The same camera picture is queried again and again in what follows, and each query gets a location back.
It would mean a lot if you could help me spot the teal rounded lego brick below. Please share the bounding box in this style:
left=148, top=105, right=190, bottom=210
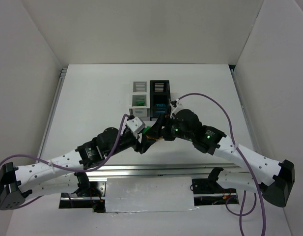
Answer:
left=155, top=103, right=166, bottom=109

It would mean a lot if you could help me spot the green lego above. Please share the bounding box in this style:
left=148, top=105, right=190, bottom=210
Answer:
left=143, top=126, right=151, bottom=133
left=136, top=100, right=146, bottom=106

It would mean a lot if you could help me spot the yellow rounded lego brick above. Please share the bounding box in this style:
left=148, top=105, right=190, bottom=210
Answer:
left=146, top=135, right=162, bottom=141

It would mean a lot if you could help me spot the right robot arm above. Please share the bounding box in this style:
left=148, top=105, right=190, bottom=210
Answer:
left=146, top=109, right=295, bottom=207

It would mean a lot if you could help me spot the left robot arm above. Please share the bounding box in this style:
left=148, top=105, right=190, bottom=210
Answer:
left=0, top=127, right=160, bottom=210

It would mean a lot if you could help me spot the black slotted container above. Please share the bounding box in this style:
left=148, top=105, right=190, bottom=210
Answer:
left=149, top=80, right=171, bottom=121

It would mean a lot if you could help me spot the white slotted container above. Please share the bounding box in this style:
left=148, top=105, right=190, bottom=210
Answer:
left=128, top=81, right=150, bottom=120

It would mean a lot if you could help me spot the white taped panel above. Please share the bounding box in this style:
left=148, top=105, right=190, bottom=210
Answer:
left=105, top=177, right=195, bottom=213

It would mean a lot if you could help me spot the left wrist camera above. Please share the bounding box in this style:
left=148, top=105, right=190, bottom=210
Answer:
left=126, top=117, right=145, bottom=138

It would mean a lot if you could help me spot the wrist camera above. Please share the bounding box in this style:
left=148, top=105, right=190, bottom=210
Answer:
left=126, top=117, right=145, bottom=138
left=169, top=99, right=183, bottom=118

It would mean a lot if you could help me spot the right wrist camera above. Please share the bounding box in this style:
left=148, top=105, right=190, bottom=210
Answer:
left=169, top=99, right=183, bottom=118

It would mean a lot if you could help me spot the aluminium front rail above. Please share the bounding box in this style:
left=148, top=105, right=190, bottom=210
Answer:
left=87, top=163, right=242, bottom=180

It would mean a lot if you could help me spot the right aluminium side rail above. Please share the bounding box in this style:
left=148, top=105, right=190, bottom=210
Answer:
left=230, top=67, right=260, bottom=152

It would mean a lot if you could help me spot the aluminium side rail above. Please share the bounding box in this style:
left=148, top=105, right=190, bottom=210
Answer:
left=37, top=68, right=68, bottom=159
left=230, top=67, right=260, bottom=152

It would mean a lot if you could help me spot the left aluminium side rail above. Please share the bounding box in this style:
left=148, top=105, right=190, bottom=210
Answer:
left=37, top=68, right=68, bottom=159

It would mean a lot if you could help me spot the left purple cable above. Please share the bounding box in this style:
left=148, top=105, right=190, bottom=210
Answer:
left=0, top=114, right=131, bottom=206

